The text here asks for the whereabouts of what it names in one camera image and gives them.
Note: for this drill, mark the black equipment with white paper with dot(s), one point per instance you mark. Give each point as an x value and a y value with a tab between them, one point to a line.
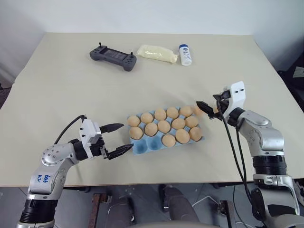
291	78

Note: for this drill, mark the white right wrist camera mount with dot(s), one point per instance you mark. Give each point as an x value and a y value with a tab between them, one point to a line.
237	95

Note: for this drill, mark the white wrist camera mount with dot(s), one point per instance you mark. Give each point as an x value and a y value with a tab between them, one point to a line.
89	129
237	95

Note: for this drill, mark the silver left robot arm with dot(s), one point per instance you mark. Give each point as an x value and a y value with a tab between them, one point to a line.
51	156

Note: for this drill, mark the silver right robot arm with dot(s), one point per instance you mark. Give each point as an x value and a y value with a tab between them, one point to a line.
261	133

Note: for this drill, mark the clear bag of cream powder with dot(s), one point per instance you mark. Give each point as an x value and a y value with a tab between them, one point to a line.
156	53

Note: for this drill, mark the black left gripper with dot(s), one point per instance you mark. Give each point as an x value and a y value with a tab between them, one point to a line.
101	149

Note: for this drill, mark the dark object beside table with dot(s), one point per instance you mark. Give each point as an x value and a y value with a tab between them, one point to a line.
4	86

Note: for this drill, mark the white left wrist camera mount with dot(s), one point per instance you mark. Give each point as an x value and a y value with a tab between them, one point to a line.
89	129

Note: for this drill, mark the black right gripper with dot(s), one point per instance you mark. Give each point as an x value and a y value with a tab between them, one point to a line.
224	97

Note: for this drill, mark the dark grey rounded shape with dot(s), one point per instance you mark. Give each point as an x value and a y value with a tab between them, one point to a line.
180	206

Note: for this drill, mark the white bottle with blue cap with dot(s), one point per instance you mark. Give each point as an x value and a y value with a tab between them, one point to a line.
185	55

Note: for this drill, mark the blue egg carton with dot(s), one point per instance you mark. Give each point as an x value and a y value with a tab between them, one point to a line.
140	148

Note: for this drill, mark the brown egg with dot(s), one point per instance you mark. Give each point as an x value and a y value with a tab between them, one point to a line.
191	121
134	121
168	140
146	117
178	123
195	133
135	133
172	112
164	126
160	114
197	112
186	111
182	136
151	129

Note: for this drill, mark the grey handheld remote controller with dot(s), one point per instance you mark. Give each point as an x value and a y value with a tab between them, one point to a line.
111	55

